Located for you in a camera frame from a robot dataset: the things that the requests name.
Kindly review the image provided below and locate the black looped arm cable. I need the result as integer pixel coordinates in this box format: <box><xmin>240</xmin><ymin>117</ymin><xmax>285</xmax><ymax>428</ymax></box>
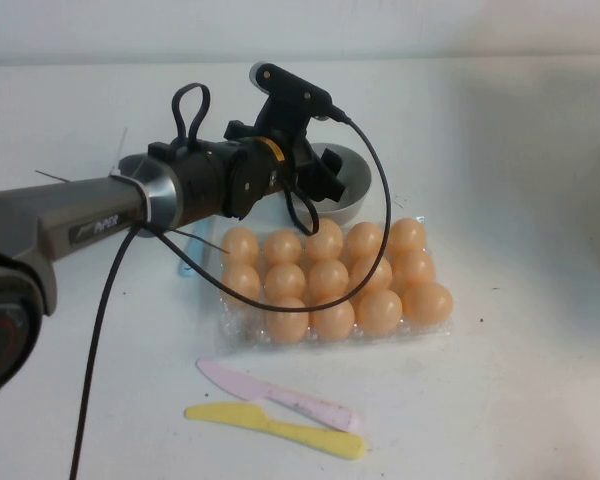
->
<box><xmin>172</xmin><ymin>84</ymin><xmax>211</xmax><ymax>149</ymax></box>

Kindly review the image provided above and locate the pink plastic knife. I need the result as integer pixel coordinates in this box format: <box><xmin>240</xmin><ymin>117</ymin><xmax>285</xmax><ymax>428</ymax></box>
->
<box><xmin>196</xmin><ymin>358</ymin><xmax>364</xmax><ymax>432</ymax></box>

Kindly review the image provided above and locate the clear plastic egg tray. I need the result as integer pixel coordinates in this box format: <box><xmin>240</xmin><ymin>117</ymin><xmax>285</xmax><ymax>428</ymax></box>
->
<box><xmin>214</xmin><ymin>215</ymin><xmax>455</xmax><ymax>356</ymax></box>

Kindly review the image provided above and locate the long black camera cable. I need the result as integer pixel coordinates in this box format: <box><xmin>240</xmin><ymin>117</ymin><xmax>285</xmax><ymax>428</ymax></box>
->
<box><xmin>68</xmin><ymin>107</ymin><xmax>393</xmax><ymax>480</ymax></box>

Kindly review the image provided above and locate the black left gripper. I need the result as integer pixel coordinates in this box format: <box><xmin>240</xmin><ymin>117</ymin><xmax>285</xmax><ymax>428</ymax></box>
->
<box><xmin>266</xmin><ymin>131</ymin><xmax>349</xmax><ymax>204</ymax></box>

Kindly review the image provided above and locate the orange plastic egg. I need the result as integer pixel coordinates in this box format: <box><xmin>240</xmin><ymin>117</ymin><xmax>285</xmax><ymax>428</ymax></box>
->
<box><xmin>402</xmin><ymin>282</ymin><xmax>454</xmax><ymax>324</ymax></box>
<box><xmin>346</xmin><ymin>221</ymin><xmax>385</xmax><ymax>262</ymax></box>
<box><xmin>265</xmin><ymin>262</ymin><xmax>307</xmax><ymax>300</ymax></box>
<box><xmin>350</xmin><ymin>255</ymin><xmax>394</xmax><ymax>296</ymax></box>
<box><xmin>311</xmin><ymin>294</ymin><xmax>356</xmax><ymax>342</ymax></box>
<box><xmin>304</xmin><ymin>218</ymin><xmax>345</xmax><ymax>262</ymax></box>
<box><xmin>357</xmin><ymin>288</ymin><xmax>404</xmax><ymax>337</ymax></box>
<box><xmin>265</xmin><ymin>296</ymin><xmax>310</xmax><ymax>345</ymax></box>
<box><xmin>219</xmin><ymin>226</ymin><xmax>260</xmax><ymax>267</ymax></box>
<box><xmin>393</xmin><ymin>249</ymin><xmax>437</xmax><ymax>291</ymax></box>
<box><xmin>385</xmin><ymin>217</ymin><xmax>428</xmax><ymax>259</ymax></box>
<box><xmin>220</xmin><ymin>263</ymin><xmax>262</xmax><ymax>303</ymax></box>
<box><xmin>308</xmin><ymin>258</ymin><xmax>350</xmax><ymax>299</ymax></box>
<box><xmin>262</xmin><ymin>229</ymin><xmax>303</xmax><ymax>267</ymax></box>

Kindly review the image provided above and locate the grey round bowl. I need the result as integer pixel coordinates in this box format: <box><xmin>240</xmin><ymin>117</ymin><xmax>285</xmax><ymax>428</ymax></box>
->
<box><xmin>279</xmin><ymin>142</ymin><xmax>373</xmax><ymax>226</ymax></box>

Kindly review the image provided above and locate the yellow plastic knife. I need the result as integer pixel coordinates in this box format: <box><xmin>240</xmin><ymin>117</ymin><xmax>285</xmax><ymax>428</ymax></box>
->
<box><xmin>183</xmin><ymin>402</ymin><xmax>368</xmax><ymax>460</ymax></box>

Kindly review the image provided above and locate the light blue plastic fork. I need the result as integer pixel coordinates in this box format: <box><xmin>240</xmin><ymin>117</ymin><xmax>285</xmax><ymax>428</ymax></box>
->
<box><xmin>178</xmin><ymin>219</ymin><xmax>214</xmax><ymax>279</ymax></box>

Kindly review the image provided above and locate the white cable tie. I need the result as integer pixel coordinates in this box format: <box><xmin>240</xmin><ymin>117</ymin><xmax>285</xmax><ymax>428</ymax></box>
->
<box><xmin>110</xmin><ymin>128</ymin><xmax>155</xmax><ymax>222</ymax></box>

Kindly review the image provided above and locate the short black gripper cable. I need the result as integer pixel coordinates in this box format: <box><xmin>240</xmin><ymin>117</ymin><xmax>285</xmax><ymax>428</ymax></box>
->
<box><xmin>282</xmin><ymin>187</ymin><xmax>322</xmax><ymax>237</ymax></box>

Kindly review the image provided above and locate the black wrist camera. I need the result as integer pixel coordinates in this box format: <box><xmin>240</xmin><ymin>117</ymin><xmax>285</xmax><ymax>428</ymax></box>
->
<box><xmin>248</xmin><ymin>61</ymin><xmax>334</xmax><ymax>122</ymax></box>

